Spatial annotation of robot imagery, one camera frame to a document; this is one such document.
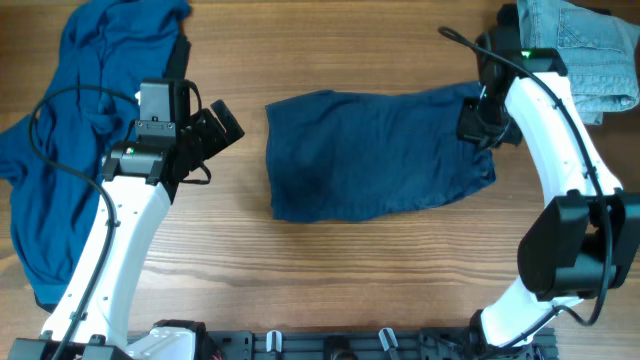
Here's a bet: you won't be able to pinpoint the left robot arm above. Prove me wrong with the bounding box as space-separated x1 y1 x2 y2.
9 79 244 359

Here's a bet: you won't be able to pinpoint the right black cable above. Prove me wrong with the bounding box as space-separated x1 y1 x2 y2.
438 25 615 359

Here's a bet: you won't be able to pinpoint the black folded garment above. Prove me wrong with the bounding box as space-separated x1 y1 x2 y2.
494 4 521 51

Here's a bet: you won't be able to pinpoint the bright blue shirt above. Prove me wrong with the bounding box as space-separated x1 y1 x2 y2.
1 0 191 310

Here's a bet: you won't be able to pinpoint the dark blue shorts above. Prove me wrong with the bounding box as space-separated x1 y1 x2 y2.
265 82 496 223

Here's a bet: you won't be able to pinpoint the left black cable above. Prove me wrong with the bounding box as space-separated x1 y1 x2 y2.
27 84 141 360

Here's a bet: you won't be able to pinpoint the black cable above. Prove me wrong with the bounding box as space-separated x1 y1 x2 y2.
27 84 141 360
438 25 615 359

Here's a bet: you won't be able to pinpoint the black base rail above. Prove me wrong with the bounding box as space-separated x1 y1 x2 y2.
209 327 559 360

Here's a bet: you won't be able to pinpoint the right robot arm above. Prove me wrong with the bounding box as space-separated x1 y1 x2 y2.
439 27 639 359

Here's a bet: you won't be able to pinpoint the black garment under shirt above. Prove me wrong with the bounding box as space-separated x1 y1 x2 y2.
164 34 191 79

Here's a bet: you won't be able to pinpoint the light blue folded jeans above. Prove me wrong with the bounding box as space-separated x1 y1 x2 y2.
516 0 639 125

